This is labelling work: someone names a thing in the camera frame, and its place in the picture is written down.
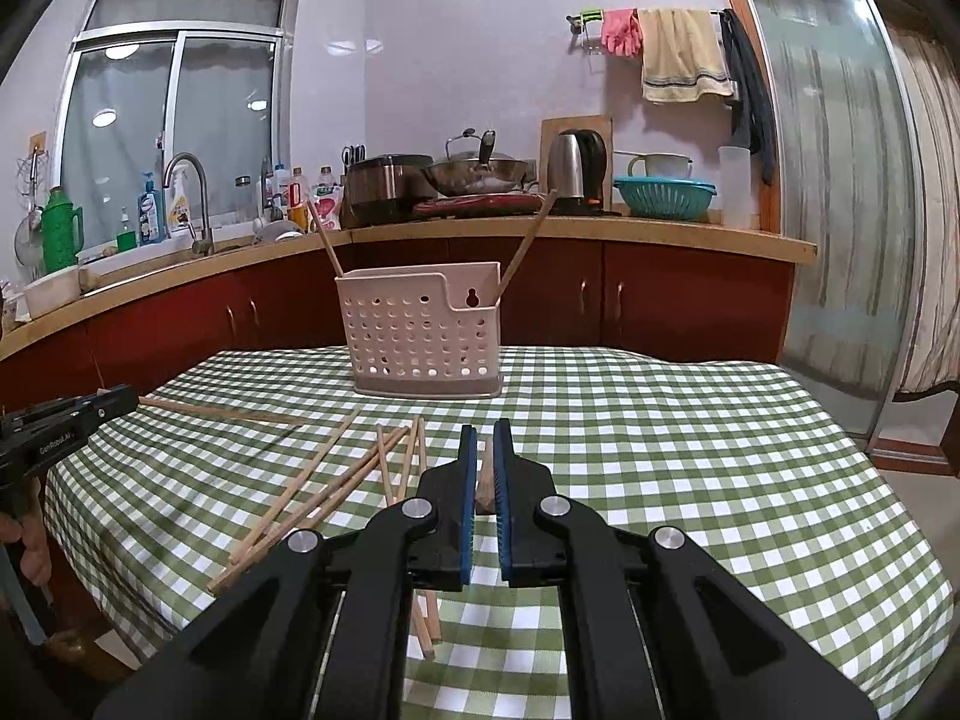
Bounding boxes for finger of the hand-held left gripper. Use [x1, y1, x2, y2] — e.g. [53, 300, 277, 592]
[73, 385, 141, 434]

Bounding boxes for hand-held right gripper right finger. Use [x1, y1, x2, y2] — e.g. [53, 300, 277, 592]
[493, 418, 880, 720]

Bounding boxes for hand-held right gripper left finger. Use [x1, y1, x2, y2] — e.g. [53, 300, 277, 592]
[94, 424, 481, 720]

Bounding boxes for pink perforated utensil holder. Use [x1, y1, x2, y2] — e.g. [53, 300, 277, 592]
[334, 262, 505, 398]

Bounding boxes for person's left hand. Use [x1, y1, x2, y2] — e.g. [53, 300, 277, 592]
[0, 514, 52, 586]

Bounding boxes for white rectangular container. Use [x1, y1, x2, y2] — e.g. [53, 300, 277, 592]
[22, 265, 82, 318]

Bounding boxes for green thermos flask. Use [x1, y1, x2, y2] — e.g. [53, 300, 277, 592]
[39, 186, 85, 276]

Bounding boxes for green checked tablecloth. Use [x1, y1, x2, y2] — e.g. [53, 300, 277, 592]
[43, 345, 955, 702]

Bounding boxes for hanging metal strainer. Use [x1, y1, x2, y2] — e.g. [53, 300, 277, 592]
[15, 150, 50, 278]

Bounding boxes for blue pump soap bottle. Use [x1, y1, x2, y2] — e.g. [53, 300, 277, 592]
[136, 171, 167, 245]

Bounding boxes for white spray bottle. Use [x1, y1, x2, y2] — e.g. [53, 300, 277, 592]
[166, 165, 194, 235]

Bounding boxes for steel kitchen faucet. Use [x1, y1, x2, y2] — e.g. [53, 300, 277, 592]
[163, 152, 218, 256]

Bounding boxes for steel bowl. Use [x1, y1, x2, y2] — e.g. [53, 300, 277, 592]
[259, 214, 305, 245]

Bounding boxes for orange liquid bottle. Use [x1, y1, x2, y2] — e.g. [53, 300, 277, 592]
[289, 167, 310, 233]

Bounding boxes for red kitchen cabinet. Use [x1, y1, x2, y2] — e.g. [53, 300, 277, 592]
[0, 236, 796, 413]

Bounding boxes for pink refill pouch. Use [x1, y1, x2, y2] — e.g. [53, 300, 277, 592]
[311, 165, 342, 230]

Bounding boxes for sliding window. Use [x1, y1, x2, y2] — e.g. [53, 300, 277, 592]
[56, 0, 305, 252]

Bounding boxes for red induction cooker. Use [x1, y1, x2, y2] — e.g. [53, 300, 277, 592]
[412, 193, 552, 218]

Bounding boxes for steel rice cooker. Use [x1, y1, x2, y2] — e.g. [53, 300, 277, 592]
[341, 154, 432, 230]

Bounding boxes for steel wok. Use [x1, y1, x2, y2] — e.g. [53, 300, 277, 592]
[420, 154, 530, 197]

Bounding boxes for steel electric kettle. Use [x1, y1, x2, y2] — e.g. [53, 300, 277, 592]
[549, 129, 607, 215]

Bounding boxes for teal plastic colander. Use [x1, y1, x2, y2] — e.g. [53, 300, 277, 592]
[613, 176, 719, 222]

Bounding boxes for glass wok lid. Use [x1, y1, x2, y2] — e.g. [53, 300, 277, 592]
[445, 129, 518, 167]

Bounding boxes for white enamel mug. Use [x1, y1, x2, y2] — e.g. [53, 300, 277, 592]
[626, 152, 695, 182]

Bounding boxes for wooden cutting board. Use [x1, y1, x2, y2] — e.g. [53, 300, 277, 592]
[540, 115, 614, 188]

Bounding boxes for translucent plastic jug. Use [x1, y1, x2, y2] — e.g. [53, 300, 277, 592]
[718, 144, 753, 230]

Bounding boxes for frosted glass sliding door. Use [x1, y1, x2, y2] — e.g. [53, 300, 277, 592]
[739, 0, 931, 466]

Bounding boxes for dark hanging cloth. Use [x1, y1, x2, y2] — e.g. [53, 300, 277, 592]
[721, 9, 777, 185]

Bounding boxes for pink rubber gloves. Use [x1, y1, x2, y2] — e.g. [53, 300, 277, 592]
[600, 9, 644, 57]

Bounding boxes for yellow towel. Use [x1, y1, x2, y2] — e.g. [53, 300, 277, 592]
[637, 7, 736, 104]

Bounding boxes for metal towel rack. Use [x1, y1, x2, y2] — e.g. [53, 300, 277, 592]
[566, 9, 740, 53]

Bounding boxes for striped curtain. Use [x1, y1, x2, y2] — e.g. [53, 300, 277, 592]
[889, 22, 960, 398]

